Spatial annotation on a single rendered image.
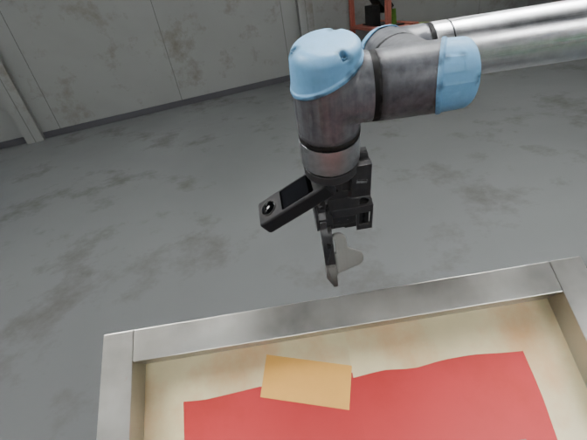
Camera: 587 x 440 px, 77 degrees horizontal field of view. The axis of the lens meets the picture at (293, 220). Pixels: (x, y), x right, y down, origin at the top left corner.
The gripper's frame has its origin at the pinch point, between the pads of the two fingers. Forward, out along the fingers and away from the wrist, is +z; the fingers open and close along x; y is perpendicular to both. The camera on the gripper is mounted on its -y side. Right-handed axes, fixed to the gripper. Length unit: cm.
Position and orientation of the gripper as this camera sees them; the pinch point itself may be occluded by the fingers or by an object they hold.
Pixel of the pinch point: (323, 249)
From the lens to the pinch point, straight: 63.8
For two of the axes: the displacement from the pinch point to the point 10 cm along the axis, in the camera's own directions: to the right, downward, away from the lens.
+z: 1.2, 6.3, 7.7
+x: -1.1, -7.6, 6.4
